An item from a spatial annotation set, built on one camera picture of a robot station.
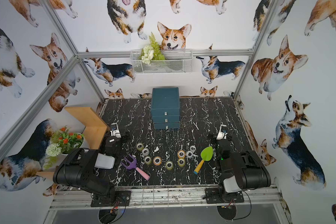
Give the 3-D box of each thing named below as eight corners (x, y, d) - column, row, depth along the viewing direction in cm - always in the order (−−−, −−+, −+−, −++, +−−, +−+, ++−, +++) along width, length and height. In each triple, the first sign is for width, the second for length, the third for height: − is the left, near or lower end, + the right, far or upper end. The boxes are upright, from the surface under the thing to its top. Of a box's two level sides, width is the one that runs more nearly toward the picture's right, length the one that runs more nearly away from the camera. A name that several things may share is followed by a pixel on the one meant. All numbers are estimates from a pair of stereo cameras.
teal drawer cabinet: (153, 130, 104) (148, 111, 86) (156, 108, 118) (152, 87, 100) (179, 130, 103) (180, 110, 86) (179, 108, 118) (179, 87, 100)
